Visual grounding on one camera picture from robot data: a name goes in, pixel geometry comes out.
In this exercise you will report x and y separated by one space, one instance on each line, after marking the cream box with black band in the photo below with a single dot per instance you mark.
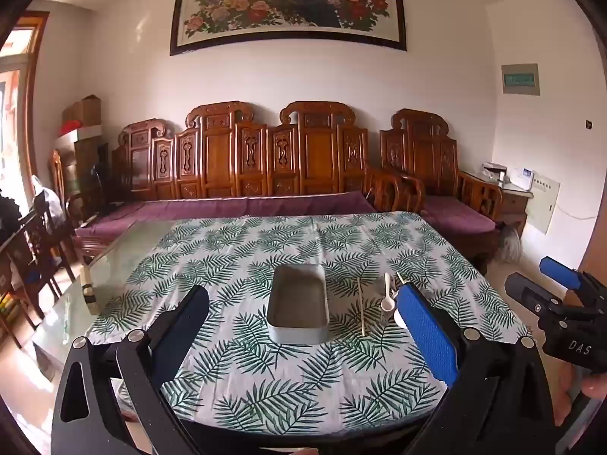
89 291

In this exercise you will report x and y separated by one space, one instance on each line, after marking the framed peacock flower painting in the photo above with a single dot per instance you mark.
284 0

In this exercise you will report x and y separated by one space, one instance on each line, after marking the person's right hand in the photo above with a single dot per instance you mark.
593 386

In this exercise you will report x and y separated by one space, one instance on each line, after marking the clear plastic bag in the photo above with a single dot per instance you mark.
47 201

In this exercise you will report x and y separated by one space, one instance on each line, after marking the white wall panel door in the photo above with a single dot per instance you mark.
543 204

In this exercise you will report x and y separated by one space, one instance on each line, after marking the white desk device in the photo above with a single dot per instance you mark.
525 179

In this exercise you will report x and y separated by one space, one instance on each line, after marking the rectangular metal tray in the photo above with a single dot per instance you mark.
296 303

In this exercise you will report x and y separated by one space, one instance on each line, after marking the carved wooden sofa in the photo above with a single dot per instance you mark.
218 151

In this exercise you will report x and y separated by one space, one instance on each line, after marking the carved wooden armchair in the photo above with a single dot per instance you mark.
422 151

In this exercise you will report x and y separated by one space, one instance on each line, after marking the wooden side table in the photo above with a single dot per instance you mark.
514 206

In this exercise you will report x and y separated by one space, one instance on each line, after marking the white and red box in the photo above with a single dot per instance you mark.
78 133

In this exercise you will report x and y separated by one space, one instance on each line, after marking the purple armchair cushion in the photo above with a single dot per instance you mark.
455 213

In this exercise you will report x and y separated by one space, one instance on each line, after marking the brown cardboard box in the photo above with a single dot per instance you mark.
85 109

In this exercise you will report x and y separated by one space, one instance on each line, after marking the white mop head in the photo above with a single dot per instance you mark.
510 244

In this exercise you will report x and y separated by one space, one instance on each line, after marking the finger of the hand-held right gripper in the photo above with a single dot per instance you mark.
559 272
526 291

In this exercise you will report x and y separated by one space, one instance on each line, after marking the black jacket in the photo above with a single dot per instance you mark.
8 218

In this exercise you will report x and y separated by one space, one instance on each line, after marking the green wall sign panel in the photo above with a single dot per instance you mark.
520 79

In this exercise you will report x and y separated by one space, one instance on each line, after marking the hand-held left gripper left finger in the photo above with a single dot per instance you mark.
185 331

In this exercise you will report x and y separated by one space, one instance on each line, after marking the leaf print tablecloth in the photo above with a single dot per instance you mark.
265 379

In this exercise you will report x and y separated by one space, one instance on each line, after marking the wooden chopstick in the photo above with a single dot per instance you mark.
362 308
400 277

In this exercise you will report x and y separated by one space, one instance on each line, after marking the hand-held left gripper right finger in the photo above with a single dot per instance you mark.
427 331

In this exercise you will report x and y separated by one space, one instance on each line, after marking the dark wooden chair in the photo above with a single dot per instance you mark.
40 256

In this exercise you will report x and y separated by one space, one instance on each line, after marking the purple sofa cushion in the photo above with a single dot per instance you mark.
213 208

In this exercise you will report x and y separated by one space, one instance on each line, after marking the wooden window frame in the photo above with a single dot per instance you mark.
33 104

